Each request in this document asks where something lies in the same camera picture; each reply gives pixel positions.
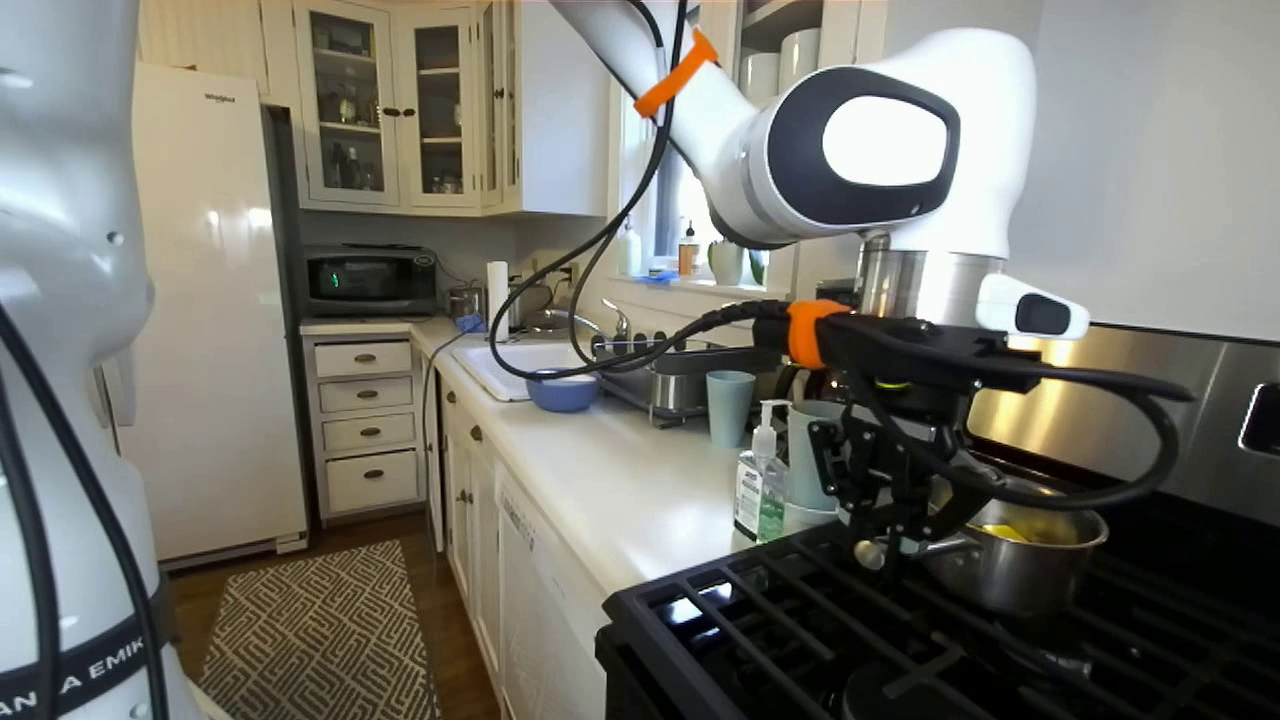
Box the small steel pot with handle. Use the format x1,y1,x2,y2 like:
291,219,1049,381
854,488,1110,617

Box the blue bowl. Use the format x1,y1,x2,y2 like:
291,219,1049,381
526,371,600,414

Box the window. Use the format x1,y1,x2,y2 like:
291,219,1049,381
610,90,801,291

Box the white dishwasher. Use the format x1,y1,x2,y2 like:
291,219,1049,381
494,468,612,720

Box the black gas stove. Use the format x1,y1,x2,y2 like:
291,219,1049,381
595,320,1280,720

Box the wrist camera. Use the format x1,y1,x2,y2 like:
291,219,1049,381
815,313,1047,394

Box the dish rack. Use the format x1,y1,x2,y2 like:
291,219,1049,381
590,334,785,428

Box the white sink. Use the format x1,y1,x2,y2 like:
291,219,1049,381
451,340,603,403

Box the black toaster oven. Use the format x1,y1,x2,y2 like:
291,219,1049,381
304,244,439,319

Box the row of white mugs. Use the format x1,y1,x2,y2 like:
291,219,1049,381
739,27,823,105

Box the white refrigerator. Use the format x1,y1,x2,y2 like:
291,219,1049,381
100,62,310,572

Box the white wall cabinets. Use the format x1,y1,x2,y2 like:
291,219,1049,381
260,0,612,219

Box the chrome tap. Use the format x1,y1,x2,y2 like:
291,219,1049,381
524,298,633,347

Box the steel pot in rack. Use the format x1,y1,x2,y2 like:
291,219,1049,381
650,368,707,417

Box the teal plastic cup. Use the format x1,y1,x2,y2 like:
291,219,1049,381
706,370,757,450

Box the clear pump soap bottle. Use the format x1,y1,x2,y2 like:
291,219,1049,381
733,400,791,546

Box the white plant pot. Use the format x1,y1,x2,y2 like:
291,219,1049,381
707,239,747,287

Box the patterned floor rug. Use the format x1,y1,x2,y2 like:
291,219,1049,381
197,539,442,720

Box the white drawer cabinet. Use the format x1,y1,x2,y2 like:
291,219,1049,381
301,318,429,527

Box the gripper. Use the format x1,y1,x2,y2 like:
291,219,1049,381
808,378,991,557

